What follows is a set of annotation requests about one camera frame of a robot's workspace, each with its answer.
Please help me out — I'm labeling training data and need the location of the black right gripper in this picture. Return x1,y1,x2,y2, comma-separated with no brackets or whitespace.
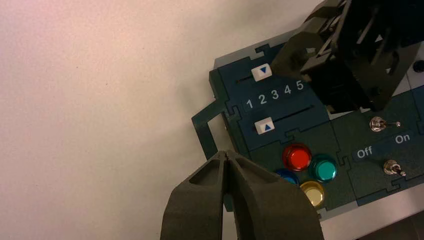
270,0,424,114

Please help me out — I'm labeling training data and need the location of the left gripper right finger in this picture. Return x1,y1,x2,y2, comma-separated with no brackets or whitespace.
227,149,326,240

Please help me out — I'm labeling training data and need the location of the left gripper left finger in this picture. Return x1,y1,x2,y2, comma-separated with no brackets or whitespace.
159,150,229,240

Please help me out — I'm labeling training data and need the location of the white slider knob down arrow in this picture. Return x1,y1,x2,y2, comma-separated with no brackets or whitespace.
251,63,273,82

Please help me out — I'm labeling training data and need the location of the white slider knob up arrow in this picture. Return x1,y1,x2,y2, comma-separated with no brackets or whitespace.
254,116,276,135

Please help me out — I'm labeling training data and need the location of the blue round push button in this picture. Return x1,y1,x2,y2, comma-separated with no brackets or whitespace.
274,168,301,186

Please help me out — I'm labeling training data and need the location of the yellow round push button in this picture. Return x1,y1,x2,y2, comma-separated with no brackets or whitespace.
299,180,326,209

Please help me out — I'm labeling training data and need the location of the red round push button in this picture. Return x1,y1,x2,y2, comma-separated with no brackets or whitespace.
282,143,313,172

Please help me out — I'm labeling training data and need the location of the green round push button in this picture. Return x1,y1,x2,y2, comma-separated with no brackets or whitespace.
308,153,339,184

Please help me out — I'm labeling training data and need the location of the dark teal grey control box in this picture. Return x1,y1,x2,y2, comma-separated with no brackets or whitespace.
191,0,424,240

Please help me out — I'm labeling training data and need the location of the metal toggle switch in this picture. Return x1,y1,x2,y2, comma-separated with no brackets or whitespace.
383,159,407,177
369,115,402,133

